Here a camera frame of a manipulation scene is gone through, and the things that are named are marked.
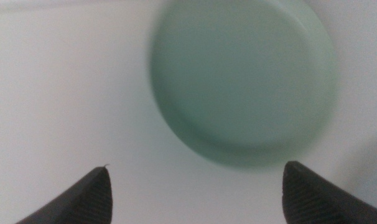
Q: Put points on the green shallow bowl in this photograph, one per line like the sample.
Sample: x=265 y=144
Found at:
x=241 y=84

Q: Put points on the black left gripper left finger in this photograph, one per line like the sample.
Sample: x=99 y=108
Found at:
x=89 y=199

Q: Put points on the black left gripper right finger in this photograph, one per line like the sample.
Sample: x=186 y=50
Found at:
x=313 y=199

